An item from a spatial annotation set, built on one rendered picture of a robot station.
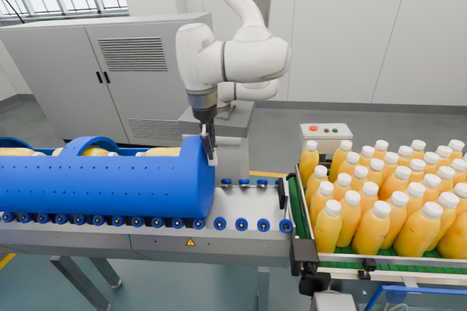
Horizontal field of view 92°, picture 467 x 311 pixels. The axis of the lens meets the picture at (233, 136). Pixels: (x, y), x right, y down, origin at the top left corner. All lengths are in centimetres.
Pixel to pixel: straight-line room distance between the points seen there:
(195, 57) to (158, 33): 169
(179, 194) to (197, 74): 35
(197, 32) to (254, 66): 16
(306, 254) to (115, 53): 232
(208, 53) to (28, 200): 76
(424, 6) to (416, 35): 29
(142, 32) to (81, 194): 173
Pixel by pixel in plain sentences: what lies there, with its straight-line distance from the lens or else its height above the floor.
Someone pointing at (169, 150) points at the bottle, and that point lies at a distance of 79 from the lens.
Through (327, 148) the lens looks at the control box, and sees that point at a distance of 107.
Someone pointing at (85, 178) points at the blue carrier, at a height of 118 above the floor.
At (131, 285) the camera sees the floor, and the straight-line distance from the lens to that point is 196.
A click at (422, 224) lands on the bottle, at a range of 85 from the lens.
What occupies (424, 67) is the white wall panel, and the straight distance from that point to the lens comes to 379.
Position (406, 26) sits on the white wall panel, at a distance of 354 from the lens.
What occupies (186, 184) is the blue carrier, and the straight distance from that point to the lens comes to 69.
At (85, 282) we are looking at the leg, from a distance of 167.
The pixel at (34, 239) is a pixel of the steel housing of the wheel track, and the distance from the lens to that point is 126.
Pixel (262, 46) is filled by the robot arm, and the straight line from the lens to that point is 57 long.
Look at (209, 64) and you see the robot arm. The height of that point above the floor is 149.
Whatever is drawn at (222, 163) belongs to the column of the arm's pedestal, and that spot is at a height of 82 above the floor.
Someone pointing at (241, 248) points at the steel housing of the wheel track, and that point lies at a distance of 90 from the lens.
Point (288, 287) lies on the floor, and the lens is 180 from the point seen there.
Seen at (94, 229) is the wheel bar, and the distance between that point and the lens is 105.
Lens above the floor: 164
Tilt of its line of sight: 33 degrees down
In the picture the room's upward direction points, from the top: 4 degrees counter-clockwise
